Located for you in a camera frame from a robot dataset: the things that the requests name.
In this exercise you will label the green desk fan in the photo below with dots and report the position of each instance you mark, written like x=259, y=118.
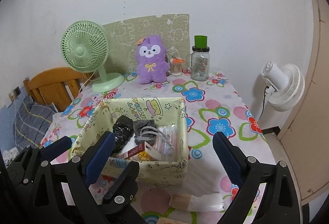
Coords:
x=85, y=48

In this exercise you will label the purple plush bunny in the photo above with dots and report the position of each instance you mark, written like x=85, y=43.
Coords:
x=151, y=59

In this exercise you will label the clear plastic zip bag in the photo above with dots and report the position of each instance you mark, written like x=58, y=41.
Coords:
x=167, y=142

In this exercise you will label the cartoon printed cardboard panel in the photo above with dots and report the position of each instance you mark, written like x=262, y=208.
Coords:
x=124, y=35

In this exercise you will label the grey plaid pillow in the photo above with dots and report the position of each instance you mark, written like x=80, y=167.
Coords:
x=31, y=124

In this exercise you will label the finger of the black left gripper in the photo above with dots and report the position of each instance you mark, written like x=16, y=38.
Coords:
x=17, y=180

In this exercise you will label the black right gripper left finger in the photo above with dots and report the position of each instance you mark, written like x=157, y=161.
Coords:
x=61, y=191

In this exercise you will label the white standing fan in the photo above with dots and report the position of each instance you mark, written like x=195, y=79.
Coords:
x=286, y=85

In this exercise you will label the glass jar green lid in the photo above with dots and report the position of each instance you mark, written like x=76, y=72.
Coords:
x=198, y=62

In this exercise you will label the yellow cartoon snack pouch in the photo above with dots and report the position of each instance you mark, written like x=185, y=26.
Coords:
x=140, y=153

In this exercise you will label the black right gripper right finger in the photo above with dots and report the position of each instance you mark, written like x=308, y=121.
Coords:
x=279, y=203

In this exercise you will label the floral tablecloth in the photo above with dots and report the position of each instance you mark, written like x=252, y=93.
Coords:
x=211, y=106

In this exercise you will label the yellow fabric storage basket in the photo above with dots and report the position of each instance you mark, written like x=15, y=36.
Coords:
x=164, y=162

